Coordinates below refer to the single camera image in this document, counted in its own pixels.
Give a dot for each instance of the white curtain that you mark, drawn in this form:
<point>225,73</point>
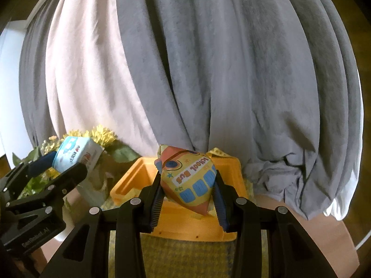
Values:
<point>87,63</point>

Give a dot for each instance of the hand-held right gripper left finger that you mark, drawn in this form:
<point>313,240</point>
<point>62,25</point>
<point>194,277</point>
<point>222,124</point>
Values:
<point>155,208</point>

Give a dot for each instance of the bus print soft pouch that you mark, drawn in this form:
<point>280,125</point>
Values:
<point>185,176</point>

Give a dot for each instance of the yellow plaid mat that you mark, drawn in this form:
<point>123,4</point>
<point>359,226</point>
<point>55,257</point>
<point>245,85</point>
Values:
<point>188,257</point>

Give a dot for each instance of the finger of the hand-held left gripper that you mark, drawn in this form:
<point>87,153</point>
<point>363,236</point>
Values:
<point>69,178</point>
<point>42,163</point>

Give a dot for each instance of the blue white tissue packet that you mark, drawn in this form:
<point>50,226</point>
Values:
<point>78,152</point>

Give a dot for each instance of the grey curtain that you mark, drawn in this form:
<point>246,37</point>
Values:
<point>217,63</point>

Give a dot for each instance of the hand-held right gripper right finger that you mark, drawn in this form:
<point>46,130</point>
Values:
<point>220,208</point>

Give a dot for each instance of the yellow artificial sunflower bouquet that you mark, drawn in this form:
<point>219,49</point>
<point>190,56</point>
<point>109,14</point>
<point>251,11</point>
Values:
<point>101,136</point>

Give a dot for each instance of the orange plastic storage box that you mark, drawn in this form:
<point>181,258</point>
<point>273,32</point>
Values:
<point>136,179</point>

